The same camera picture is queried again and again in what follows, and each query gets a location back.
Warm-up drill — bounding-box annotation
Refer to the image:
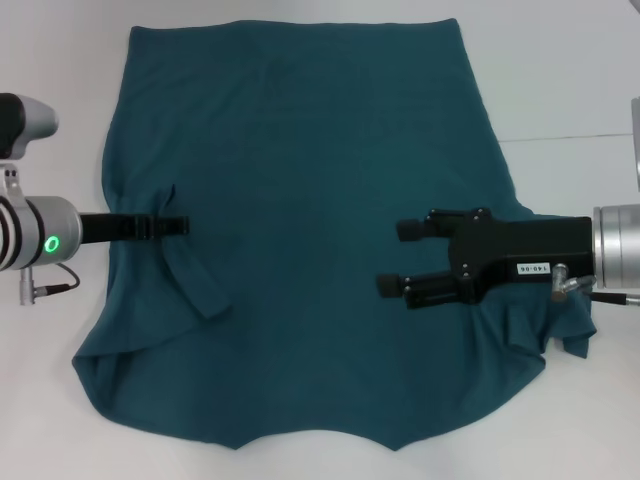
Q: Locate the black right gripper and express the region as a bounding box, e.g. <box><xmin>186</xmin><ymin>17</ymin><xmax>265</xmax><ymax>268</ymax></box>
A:
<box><xmin>377</xmin><ymin>206</ymin><xmax>596</xmax><ymax>311</ymax></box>

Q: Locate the left wrist camera housing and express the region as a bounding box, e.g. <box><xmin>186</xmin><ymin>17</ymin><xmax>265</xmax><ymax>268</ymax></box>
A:
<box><xmin>0</xmin><ymin>92</ymin><xmax>60</xmax><ymax>161</ymax></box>

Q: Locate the teal blue shirt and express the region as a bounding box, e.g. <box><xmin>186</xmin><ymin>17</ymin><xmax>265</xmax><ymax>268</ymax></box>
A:
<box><xmin>71</xmin><ymin>17</ymin><xmax>599</xmax><ymax>437</ymax></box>

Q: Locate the right gripper metal cable plug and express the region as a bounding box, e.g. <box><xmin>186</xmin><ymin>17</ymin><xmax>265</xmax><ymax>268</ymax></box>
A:
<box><xmin>551</xmin><ymin>262</ymin><xmax>640</xmax><ymax>305</ymax></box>

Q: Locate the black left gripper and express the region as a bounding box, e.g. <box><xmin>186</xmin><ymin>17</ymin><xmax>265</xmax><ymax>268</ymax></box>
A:
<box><xmin>79</xmin><ymin>213</ymin><xmax>191</xmax><ymax>246</ymax></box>

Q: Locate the gripper metal cable plug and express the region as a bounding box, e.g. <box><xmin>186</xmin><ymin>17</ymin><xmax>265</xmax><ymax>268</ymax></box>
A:
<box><xmin>18</xmin><ymin>262</ymin><xmax>81</xmax><ymax>306</ymax></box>
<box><xmin>551</xmin><ymin>262</ymin><xmax>640</xmax><ymax>305</ymax></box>

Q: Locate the left gripper metal cable plug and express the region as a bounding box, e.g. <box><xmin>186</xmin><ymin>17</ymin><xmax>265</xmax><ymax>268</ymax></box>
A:
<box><xmin>18</xmin><ymin>262</ymin><xmax>81</xmax><ymax>306</ymax></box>

